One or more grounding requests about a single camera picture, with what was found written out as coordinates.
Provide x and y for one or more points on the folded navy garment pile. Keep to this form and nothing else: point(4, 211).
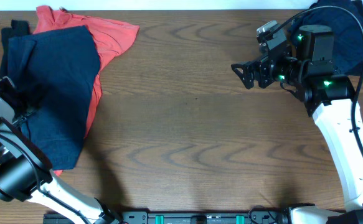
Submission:
point(348, 47)

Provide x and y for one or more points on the red printed t-shirt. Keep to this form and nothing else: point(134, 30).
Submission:
point(112, 38)

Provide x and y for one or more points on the black t-shirt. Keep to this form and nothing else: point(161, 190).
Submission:
point(17, 29)

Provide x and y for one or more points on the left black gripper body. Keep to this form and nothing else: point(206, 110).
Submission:
point(18, 104)

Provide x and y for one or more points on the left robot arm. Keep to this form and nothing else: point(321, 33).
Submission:
point(26, 173)

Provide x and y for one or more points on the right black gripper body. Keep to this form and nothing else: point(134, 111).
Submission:
point(270, 74)

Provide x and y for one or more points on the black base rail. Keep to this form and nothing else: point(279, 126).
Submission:
point(257, 215)

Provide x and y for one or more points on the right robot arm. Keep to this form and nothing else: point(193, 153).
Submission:
point(307, 72)

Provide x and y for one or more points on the navy blue denim shorts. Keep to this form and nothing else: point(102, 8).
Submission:
point(54, 71)

